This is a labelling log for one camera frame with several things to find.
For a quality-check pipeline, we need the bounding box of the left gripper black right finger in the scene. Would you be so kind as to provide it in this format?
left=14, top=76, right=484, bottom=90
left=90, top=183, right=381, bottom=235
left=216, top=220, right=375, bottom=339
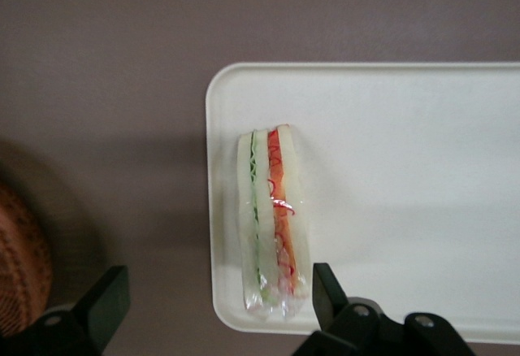
left=291, top=262, right=477, bottom=356

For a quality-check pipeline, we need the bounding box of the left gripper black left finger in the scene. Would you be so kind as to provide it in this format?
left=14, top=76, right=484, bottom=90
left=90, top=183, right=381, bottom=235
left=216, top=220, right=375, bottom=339
left=0, top=265, right=132, bottom=356

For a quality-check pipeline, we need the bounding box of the triangular sandwich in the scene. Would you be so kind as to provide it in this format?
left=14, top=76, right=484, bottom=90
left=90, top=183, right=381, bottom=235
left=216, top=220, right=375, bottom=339
left=236, top=123, right=314, bottom=322

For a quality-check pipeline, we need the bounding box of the round brown wicker basket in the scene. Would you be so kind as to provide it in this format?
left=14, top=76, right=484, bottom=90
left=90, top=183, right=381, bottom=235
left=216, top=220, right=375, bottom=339
left=0, top=176, right=54, bottom=339

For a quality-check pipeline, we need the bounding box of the beige rectangular tray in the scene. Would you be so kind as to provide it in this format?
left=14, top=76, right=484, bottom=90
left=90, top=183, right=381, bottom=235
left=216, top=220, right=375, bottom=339
left=204, top=61, right=520, bottom=337

